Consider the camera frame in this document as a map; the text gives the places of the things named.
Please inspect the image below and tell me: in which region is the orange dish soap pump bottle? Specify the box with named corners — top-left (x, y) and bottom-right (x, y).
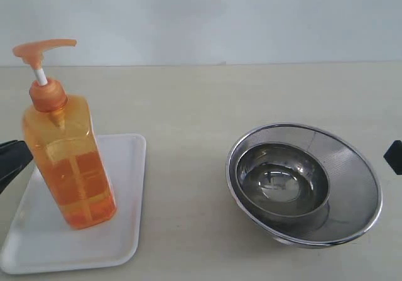
top-left (13, 39), bottom-right (117, 229)

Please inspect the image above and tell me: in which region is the stainless steel mesh colander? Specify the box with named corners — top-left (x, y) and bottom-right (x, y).
top-left (225, 123), bottom-right (383, 248)

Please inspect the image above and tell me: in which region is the white rectangular plastic tray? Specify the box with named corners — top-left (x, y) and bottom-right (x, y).
top-left (0, 133), bottom-right (148, 275)

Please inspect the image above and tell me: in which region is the stainless steel bowl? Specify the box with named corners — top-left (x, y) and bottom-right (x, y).
top-left (235, 142), bottom-right (330, 224)

